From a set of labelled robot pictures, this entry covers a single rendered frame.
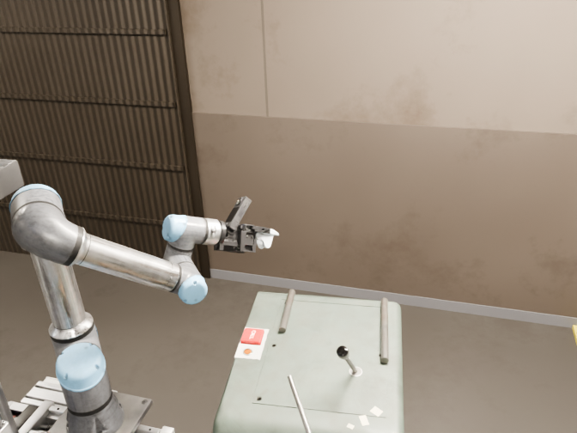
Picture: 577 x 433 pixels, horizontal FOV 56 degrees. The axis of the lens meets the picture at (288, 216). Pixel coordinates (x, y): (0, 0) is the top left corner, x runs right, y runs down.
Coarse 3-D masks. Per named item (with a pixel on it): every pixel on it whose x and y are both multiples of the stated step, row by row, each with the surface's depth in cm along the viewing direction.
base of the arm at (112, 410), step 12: (108, 408) 142; (120, 408) 147; (72, 420) 140; (84, 420) 139; (96, 420) 140; (108, 420) 142; (120, 420) 146; (72, 432) 141; (84, 432) 140; (96, 432) 141; (108, 432) 142
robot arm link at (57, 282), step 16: (16, 192) 130; (32, 192) 127; (48, 192) 130; (16, 208) 123; (32, 256) 133; (48, 272) 134; (64, 272) 137; (48, 288) 137; (64, 288) 138; (48, 304) 140; (64, 304) 140; (80, 304) 144; (64, 320) 142; (80, 320) 145; (64, 336) 143; (80, 336) 144; (96, 336) 150
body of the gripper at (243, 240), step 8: (224, 224) 154; (240, 224) 158; (248, 224) 158; (224, 232) 153; (232, 232) 157; (240, 232) 157; (248, 232) 158; (224, 240) 156; (232, 240) 157; (240, 240) 156; (248, 240) 158; (256, 240) 159; (216, 248) 156; (224, 248) 157; (232, 248) 158; (240, 248) 156; (248, 248) 159
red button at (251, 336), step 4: (248, 328) 164; (252, 328) 164; (244, 332) 163; (248, 332) 163; (252, 332) 163; (256, 332) 163; (260, 332) 162; (244, 336) 161; (248, 336) 161; (252, 336) 161; (256, 336) 161; (260, 336) 161; (240, 340) 160; (244, 340) 160; (248, 340) 160; (252, 340) 160; (256, 340) 159; (260, 340) 160; (248, 344) 160; (252, 344) 160; (256, 344) 159; (260, 344) 160
